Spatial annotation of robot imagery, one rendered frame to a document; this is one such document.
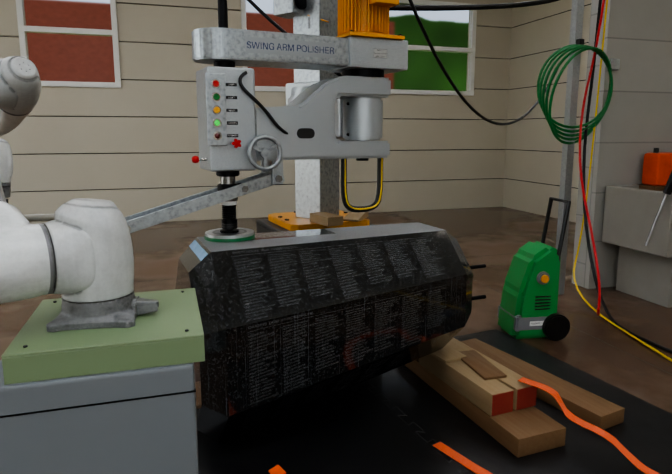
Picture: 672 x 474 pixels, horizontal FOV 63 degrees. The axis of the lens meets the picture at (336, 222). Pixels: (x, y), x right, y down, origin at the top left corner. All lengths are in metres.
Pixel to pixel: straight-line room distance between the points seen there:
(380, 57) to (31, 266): 1.80
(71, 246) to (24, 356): 0.23
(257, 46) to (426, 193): 7.12
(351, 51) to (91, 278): 1.62
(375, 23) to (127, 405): 1.92
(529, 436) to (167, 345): 1.63
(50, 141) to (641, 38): 6.94
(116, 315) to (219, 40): 1.34
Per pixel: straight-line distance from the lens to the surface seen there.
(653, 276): 4.82
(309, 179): 3.20
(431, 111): 9.23
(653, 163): 5.04
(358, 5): 2.63
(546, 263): 3.60
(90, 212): 1.29
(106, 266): 1.29
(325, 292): 2.21
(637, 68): 5.10
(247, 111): 2.34
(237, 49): 2.35
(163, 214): 2.33
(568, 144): 4.59
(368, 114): 2.58
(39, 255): 1.26
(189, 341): 1.22
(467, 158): 9.56
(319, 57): 2.47
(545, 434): 2.50
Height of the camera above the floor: 1.28
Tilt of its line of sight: 9 degrees down
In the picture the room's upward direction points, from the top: straight up
